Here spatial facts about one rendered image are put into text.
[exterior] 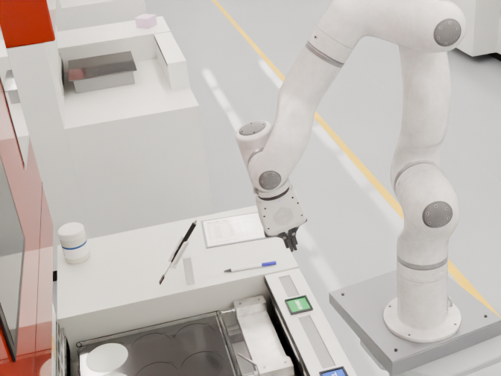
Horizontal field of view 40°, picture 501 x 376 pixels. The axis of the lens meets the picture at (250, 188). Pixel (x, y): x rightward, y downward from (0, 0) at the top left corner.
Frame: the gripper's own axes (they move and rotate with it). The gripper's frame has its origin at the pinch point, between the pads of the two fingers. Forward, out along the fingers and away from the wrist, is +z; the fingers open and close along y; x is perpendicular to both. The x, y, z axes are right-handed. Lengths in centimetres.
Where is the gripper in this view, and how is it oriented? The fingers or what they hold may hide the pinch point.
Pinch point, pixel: (290, 242)
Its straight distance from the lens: 165.4
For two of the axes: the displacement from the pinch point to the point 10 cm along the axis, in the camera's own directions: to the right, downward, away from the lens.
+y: 9.3, -3.7, 0.7
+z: 2.9, 8.1, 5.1
